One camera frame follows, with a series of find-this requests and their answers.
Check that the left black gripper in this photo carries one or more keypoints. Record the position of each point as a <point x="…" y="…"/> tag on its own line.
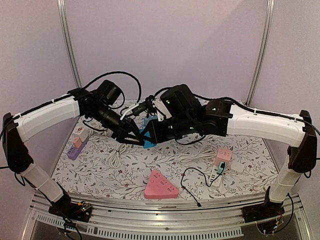
<point x="128" y="125"/>

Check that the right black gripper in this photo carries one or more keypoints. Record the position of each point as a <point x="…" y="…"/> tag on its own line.
<point x="155" y="131"/>

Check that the blue plug adapter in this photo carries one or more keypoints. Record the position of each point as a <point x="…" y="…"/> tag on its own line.
<point x="147" y="143"/>

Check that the teal power strip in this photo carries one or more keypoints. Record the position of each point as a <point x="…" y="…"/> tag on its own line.
<point x="147" y="119"/>

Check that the white tiger plug adapter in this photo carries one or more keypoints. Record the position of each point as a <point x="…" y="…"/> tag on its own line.
<point x="81" y="132"/>

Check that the pink power strip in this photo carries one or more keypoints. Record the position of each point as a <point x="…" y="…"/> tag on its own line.
<point x="158" y="187"/>

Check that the salmon small cube adapter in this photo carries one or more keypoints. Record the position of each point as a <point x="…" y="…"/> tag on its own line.
<point x="77" y="142"/>

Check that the purple power strip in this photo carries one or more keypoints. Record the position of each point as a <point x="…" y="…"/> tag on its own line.
<point x="74" y="152"/>

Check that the pink cube socket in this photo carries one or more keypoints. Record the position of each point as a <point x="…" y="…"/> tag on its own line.
<point x="223" y="155"/>

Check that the teal small adapter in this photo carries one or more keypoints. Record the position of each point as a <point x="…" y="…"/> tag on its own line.
<point x="221" y="168"/>

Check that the white power strip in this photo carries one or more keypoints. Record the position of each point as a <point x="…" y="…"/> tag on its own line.
<point x="215" y="178"/>

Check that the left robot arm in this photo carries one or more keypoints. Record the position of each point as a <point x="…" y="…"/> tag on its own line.
<point x="18" y="129"/>

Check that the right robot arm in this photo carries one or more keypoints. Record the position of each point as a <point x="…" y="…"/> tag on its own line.
<point x="180" y="113"/>

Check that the floral table mat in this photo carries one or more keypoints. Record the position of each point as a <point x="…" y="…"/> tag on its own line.
<point x="102" y="171"/>

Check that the white square adapter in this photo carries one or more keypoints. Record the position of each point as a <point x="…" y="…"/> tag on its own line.
<point x="237" y="166"/>

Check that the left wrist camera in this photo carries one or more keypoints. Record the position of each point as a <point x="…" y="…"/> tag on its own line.
<point x="134" y="110"/>

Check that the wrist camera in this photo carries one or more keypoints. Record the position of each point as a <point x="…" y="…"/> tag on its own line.
<point x="161" y="110"/>
<point x="134" y="110"/>

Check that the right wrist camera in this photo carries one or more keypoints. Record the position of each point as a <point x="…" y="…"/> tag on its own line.
<point x="161" y="110"/>

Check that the aluminium front rail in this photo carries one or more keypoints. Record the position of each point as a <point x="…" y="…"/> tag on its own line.
<point x="125" y="219"/>

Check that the left aluminium frame post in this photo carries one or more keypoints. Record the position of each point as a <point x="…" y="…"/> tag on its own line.
<point x="68" y="42"/>

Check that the aluminium frame post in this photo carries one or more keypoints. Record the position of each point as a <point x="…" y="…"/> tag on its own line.
<point x="68" y="42"/>
<point x="270" y="4"/>

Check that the right aluminium frame post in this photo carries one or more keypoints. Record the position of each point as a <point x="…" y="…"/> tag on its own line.
<point x="270" y="4"/>

